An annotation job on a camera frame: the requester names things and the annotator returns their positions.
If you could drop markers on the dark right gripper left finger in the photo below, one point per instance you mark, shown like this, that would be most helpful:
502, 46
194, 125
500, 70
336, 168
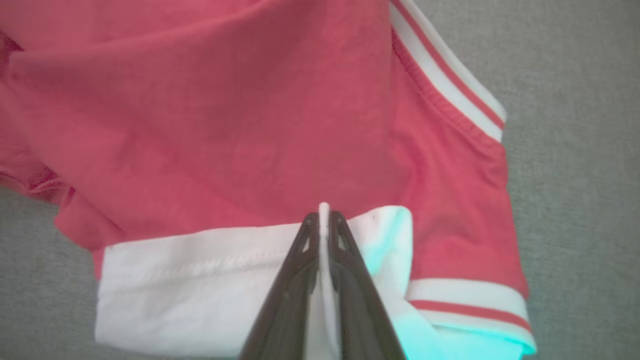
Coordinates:
285, 310

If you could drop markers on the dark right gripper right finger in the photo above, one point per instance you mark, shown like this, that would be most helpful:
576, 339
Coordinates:
362, 310

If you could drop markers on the red basketball jersey white sleeves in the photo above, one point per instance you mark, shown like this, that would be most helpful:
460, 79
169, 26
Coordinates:
225, 125

